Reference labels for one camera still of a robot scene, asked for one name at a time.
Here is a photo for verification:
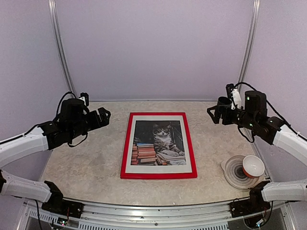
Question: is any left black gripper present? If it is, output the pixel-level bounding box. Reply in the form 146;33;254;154
69;107;110;140

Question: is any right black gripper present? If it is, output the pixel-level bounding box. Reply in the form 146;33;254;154
207;105;257;131

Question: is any cat and books photo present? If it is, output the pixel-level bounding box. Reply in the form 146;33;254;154
130;120;187;166

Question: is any white photo mat board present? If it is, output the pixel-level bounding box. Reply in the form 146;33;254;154
125;115;194;173

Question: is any red wooden picture frame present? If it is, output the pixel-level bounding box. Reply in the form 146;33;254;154
119;112;198;180

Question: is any clear acrylic sheet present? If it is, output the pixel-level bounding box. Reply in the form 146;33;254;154
125;115;194;173

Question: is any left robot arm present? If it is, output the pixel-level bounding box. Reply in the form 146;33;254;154
0;92;111;213

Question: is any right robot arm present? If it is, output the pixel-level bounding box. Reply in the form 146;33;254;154
207;84;307;213

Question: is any dark green mug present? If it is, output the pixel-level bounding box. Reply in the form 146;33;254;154
217;96;232;108

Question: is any clear glass plate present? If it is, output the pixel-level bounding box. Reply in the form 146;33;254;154
221;155;265;191

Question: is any white orange bowl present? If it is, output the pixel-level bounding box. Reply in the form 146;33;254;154
242;155;265;178

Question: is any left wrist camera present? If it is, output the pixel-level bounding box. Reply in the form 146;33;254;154
78;92;89;107

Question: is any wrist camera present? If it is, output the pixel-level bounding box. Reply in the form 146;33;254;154
226;83;242;110
78;92;89;107

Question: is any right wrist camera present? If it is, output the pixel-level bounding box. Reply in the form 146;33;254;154
226;83;242;110

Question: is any right aluminium post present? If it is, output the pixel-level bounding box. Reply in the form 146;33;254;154
238;0;260;82

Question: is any aluminium post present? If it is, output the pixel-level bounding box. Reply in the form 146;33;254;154
238;0;260;82
48;0;76;93

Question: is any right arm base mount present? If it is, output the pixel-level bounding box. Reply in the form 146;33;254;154
229;199;271;218

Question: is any front aluminium rail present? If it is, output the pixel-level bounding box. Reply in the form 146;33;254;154
24;190;288;230

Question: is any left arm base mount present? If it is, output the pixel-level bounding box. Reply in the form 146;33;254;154
42;200;84;219

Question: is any left aluminium post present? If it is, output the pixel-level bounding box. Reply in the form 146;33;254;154
48;0;76;93

